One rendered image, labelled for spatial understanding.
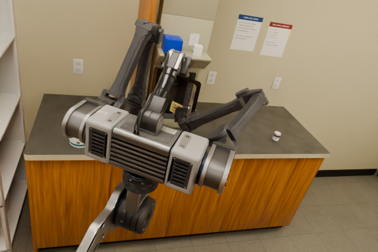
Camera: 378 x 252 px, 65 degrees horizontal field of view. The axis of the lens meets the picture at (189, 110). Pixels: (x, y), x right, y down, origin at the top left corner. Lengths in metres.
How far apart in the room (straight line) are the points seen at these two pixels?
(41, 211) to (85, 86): 0.91
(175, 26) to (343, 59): 1.79
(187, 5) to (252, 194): 1.47
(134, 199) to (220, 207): 1.35
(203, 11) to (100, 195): 1.31
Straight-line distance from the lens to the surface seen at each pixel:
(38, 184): 2.00
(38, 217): 2.20
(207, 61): 1.79
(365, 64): 3.29
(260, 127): 2.40
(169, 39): 1.69
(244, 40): 2.46
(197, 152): 0.92
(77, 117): 1.07
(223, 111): 1.49
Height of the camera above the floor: 2.07
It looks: 29 degrees down
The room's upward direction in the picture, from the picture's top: 13 degrees clockwise
